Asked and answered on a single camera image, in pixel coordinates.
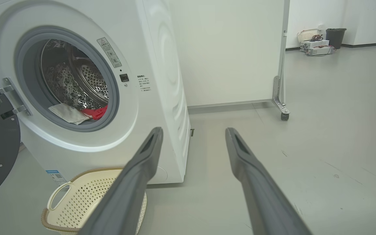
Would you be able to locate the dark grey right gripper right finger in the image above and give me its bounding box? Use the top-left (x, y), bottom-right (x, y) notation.
top-left (225, 127), bottom-right (312, 235)

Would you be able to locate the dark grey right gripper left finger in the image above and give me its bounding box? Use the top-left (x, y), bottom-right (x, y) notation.
top-left (79, 127), bottom-right (164, 235)

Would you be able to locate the red and white basketball jersey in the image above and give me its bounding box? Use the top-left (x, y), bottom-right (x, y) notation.
top-left (48, 103), bottom-right (109, 125)

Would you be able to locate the cream perforated laundry basket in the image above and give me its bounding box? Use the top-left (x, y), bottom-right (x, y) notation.
top-left (41, 167), bottom-right (148, 235)

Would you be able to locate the white front-load washing machine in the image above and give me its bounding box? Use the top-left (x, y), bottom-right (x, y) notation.
top-left (0, 0), bottom-right (192, 185)

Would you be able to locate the small white woven basket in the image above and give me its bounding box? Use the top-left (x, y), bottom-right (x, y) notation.
top-left (297, 29), bottom-right (321, 43)

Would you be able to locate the metal cart leg with caster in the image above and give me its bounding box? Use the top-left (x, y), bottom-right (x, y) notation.
top-left (168, 0), bottom-right (290, 121)

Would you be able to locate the grey flat equipment box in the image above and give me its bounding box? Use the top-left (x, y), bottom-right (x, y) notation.
top-left (305, 46), bottom-right (336, 56)

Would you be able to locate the white perforated equipment box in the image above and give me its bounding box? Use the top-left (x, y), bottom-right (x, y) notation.
top-left (300, 39), bottom-right (330, 52)

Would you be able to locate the black trash bin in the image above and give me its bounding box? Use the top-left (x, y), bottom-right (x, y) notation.
top-left (325, 28), bottom-right (347, 50)

